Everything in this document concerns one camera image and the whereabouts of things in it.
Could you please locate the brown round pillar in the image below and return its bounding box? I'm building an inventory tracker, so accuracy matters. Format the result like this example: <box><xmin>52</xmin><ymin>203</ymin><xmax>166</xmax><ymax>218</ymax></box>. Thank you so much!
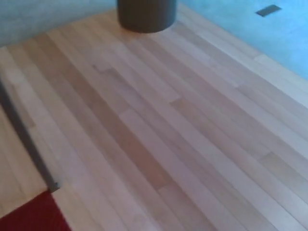
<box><xmin>116</xmin><ymin>0</ymin><xmax>178</xmax><ymax>34</ymax></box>

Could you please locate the red mat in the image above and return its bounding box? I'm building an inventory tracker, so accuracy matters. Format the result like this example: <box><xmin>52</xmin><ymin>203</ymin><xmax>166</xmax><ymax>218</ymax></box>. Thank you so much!
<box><xmin>0</xmin><ymin>190</ymin><xmax>73</xmax><ymax>231</ymax></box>

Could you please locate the grey metal strip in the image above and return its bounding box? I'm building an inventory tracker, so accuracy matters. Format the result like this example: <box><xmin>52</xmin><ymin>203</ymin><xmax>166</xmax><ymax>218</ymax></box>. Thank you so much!
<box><xmin>0</xmin><ymin>72</ymin><xmax>60</xmax><ymax>193</ymax></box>

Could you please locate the dark rectangular floor vent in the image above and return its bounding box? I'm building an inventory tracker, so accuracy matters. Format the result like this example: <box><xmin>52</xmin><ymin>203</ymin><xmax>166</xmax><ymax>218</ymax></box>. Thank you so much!
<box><xmin>255</xmin><ymin>4</ymin><xmax>282</xmax><ymax>17</ymax></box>

